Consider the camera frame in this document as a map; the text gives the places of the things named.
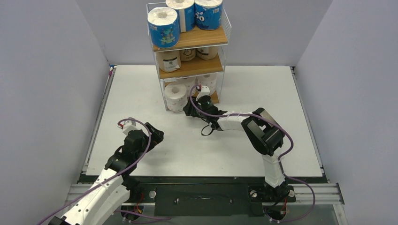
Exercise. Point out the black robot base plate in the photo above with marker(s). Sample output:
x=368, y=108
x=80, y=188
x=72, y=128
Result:
x=212, y=196

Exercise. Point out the brown paper roll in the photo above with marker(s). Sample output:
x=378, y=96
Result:
x=207, y=53

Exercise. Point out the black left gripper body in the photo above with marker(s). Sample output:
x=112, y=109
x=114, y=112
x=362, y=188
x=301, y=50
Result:
x=141, y=151

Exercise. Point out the brown cartoon printed roll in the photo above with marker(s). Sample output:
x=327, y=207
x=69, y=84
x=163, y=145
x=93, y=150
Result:
x=187, y=54

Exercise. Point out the white wire wooden shelf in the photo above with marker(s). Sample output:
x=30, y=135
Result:
x=195, y=38

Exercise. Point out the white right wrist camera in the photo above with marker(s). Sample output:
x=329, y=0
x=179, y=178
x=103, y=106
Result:
x=203, y=91

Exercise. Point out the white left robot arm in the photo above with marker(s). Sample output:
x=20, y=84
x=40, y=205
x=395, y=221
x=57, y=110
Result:
x=114, y=185

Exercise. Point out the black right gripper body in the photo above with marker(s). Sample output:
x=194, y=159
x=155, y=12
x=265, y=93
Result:
x=191, y=108

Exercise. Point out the blue white roll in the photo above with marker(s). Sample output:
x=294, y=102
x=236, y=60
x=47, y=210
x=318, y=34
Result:
x=186, y=13
x=208, y=14

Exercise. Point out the white dotted roll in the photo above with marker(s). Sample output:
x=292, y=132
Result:
x=188, y=83
x=208, y=80

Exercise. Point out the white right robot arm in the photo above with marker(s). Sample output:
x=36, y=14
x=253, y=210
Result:
x=260, y=129

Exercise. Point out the blue roll edge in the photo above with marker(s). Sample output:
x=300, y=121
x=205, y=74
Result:
x=163, y=27

